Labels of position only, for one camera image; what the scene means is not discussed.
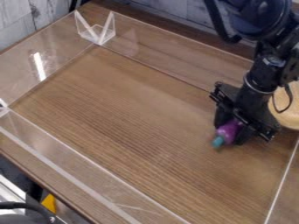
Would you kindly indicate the yellow label on device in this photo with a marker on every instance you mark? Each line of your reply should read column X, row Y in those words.
column 49, row 202

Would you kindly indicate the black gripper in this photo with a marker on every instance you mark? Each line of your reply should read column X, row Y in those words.
column 246, row 105

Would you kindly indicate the clear acrylic tray wall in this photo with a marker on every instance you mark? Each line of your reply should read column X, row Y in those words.
column 84, row 184

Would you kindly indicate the clear acrylic corner bracket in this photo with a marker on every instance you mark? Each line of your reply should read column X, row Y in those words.
column 98, row 34

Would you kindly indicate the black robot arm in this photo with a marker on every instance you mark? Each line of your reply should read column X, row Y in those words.
column 269, row 23

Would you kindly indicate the brown wooden bowl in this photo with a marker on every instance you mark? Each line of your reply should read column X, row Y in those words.
column 284, row 109

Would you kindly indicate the purple toy eggplant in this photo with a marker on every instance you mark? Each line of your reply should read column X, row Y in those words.
column 226, row 133

